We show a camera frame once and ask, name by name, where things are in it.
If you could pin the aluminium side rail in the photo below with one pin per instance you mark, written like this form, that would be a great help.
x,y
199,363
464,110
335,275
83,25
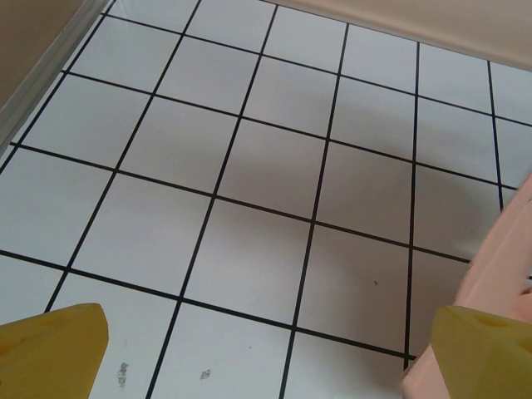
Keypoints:
x,y
41,80

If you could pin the pink paper box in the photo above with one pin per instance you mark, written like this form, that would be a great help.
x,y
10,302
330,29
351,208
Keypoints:
x,y
498,257

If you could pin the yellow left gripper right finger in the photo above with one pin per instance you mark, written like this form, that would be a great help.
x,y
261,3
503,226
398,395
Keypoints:
x,y
486,361

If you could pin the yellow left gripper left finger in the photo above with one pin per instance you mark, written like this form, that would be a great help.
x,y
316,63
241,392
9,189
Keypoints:
x,y
50,353

